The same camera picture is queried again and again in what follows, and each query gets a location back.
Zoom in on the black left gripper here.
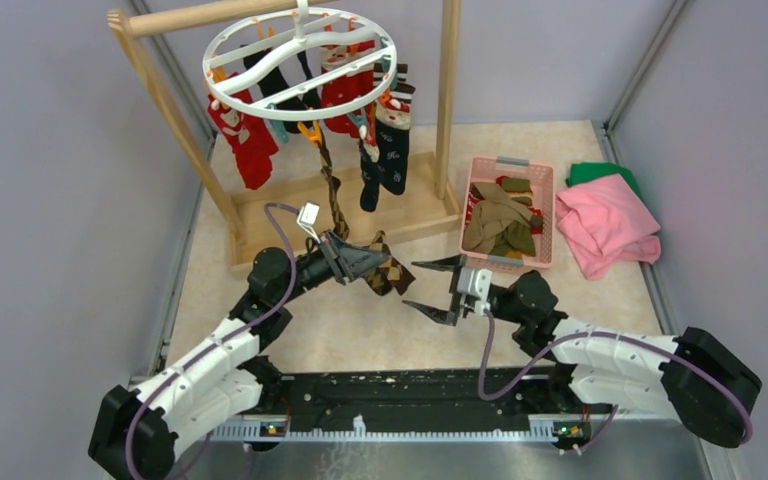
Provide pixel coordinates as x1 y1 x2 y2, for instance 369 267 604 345
276 228 388 305

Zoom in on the argyle patterned sock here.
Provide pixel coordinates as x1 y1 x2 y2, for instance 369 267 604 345
364 230 416 296
316 139 350 240

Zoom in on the navy blue sock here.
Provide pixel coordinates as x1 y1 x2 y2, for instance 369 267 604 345
358 125 381 212

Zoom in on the navy sock red cuff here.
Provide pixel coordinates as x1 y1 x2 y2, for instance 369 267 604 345
375 97 412 195

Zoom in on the mustard sock striped cuff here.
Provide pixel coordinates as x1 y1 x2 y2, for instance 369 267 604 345
373 62 416 103

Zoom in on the white round clip hanger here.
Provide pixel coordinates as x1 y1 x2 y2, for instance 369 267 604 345
201 1 398 122

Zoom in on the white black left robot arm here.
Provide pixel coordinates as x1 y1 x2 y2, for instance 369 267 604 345
88 230 390 479

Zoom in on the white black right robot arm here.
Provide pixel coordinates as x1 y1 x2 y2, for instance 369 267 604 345
410 255 763 449

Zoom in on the wooden hanger stand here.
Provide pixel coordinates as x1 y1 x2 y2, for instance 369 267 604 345
107 1 462 278

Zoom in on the green striped sock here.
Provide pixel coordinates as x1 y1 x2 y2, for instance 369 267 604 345
490 176 543 258

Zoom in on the pink perforated plastic basket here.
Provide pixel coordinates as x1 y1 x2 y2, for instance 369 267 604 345
460 156 554 274

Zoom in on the black hanging sock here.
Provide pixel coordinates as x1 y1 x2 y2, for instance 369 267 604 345
243 49 321 134

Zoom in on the pink folded cloth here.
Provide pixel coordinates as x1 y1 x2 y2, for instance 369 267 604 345
555 174 662 280

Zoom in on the green folded cloth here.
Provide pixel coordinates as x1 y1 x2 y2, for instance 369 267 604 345
565 162 642 197

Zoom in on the red bear sock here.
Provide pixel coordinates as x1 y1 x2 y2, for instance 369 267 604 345
207 94 279 190

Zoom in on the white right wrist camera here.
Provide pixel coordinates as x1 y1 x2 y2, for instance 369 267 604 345
456 267 493 316

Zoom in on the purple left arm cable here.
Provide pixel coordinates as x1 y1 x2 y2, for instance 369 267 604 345
123 201 300 480

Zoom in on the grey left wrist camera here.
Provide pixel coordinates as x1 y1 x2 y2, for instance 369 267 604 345
296 201 320 243

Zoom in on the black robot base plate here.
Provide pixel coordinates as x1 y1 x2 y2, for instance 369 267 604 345
238 367 611 436

